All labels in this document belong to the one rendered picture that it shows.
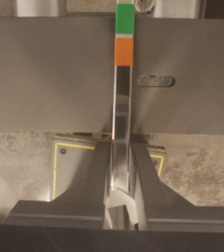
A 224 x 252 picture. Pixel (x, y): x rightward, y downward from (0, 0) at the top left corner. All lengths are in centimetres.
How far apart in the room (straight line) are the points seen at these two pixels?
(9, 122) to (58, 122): 4
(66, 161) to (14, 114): 100
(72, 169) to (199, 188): 107
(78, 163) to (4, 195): 94
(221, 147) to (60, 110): 154
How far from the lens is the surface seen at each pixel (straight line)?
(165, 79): 46
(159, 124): 16
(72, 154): 113
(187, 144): 151
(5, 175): 181
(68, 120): 16
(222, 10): 62
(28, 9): 46
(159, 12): 44
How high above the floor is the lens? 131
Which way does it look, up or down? 74 degrees down
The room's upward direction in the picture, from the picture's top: 174 degrees counter-clockwise
